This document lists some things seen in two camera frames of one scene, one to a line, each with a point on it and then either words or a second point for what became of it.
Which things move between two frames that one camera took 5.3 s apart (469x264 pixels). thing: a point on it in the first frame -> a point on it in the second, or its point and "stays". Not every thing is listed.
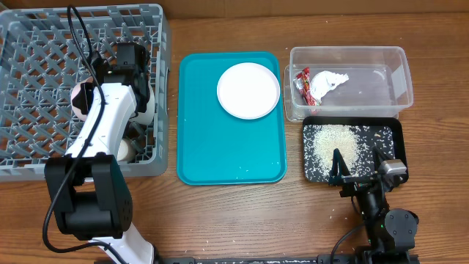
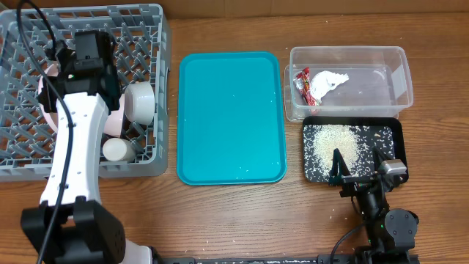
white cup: x=126 y=152 stays
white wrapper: x=322 y=81 stays
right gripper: x=358 y=182 stays
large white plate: x=248 y=90 -> x=53 y=70
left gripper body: x=144 y=103 -> x=53 y=106
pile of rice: x=355 y=144 stays
